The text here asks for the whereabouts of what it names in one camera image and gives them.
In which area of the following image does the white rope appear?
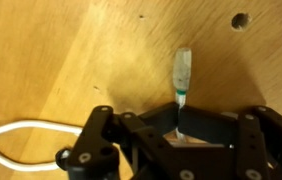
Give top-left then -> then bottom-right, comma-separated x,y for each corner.
0,47 -> 193,173

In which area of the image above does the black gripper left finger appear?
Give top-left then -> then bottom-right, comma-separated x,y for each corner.
55,101 -> 182,180

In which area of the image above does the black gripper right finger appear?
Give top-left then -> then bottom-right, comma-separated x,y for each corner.
177,105 -> 282,180

